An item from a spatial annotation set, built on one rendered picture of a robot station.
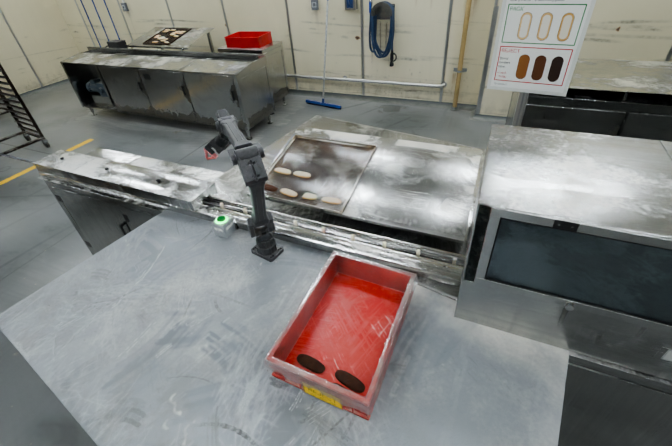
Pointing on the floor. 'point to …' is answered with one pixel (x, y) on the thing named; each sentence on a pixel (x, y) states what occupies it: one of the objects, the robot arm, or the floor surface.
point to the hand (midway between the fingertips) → (213, 152)
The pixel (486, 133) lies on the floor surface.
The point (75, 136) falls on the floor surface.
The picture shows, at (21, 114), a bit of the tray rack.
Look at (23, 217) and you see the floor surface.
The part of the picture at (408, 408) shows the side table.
